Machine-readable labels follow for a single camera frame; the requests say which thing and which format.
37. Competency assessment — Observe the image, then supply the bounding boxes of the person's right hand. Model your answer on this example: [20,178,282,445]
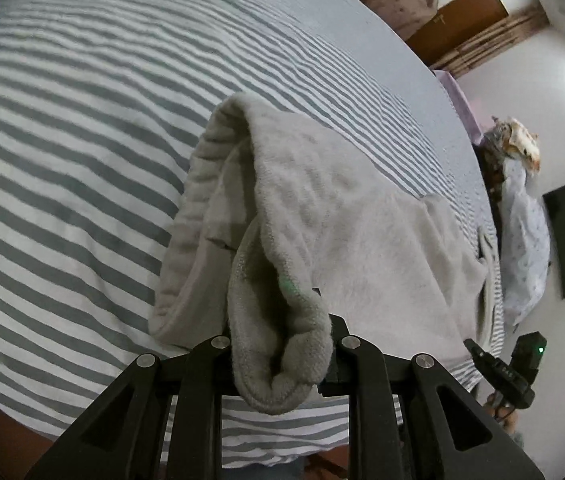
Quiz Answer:
[483,391,519,432]

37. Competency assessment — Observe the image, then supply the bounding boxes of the light blue dotted pillow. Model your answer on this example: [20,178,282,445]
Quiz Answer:
[499,157,552,327]

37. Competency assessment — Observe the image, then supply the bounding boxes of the wooden wall beam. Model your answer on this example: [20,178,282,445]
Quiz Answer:
[430,7,549,79]

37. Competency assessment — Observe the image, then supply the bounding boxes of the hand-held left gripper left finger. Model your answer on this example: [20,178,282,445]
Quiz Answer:
[27,335,236,480]

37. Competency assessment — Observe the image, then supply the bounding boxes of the brown wooden door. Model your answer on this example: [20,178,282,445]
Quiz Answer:
[405,0,509,67]

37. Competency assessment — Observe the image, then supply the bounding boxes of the floral patterned cloth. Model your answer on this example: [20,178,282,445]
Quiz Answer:
[483,116,542,177]

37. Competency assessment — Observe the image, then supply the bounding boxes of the purple cloth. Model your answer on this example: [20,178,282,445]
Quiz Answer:
[434,70,487,147]

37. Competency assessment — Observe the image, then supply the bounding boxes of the dark cloth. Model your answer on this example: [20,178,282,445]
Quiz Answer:
[475,141,508,243]

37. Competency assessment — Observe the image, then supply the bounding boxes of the grey white striped bed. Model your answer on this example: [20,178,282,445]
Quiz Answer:
[0,0,507,467]

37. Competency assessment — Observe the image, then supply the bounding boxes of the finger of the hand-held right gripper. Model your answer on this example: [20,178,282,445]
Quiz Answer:
[463,338,513,395]

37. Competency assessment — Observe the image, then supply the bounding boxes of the grey towel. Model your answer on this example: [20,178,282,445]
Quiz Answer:
[149,92,506,416]

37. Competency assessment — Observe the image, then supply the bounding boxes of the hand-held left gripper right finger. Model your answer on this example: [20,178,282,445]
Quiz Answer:
[311,287,548,480]

